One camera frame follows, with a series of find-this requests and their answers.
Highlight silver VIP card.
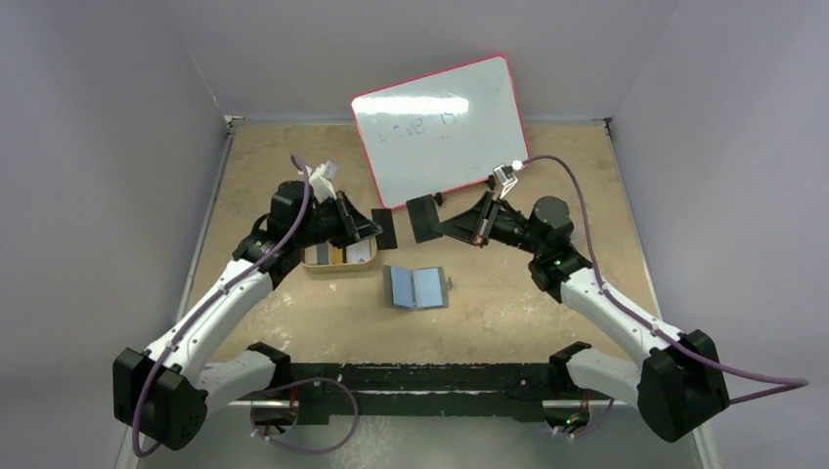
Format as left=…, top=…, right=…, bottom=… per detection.
left=345, top=239, right=372, bottom=264

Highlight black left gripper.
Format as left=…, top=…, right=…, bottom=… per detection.
left=295, top=192, right=382, bottom=250

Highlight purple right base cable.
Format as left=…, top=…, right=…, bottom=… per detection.
left=553, top=388, right=617, bottom=443

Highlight beige plastic tray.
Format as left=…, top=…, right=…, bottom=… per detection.
left=300, top=238, right=378, bottom=275

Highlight aluminium frame rail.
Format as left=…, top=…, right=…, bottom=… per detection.
left=116, top=388, right=707, bottom=454

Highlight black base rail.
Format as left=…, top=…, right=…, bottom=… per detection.
left=248, top=341, right=589, bottom=403

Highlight grey leather card holder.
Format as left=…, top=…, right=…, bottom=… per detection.
left=382, top=265, right=453, bottom=311

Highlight red framed whiteboard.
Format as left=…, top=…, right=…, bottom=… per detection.
left=350, top=55, right=529, bottom=208

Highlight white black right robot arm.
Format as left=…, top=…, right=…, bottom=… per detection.
left=435, top=192, right=730, bottom=443

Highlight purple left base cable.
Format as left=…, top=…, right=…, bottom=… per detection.
left=248, top=377, right=361, bottom=456

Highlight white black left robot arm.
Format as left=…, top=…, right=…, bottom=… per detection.
left=112, top=181, right=383, bottom=457

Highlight black credit card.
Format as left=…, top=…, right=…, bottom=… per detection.
left=371, top=208, right=398, bottom=250
left=406, top=194, right=443, bottom=243

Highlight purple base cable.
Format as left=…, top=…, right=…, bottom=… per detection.
left=248, top=377, right=361, bottom=456
left=553, top=388, right=617, bottom=443

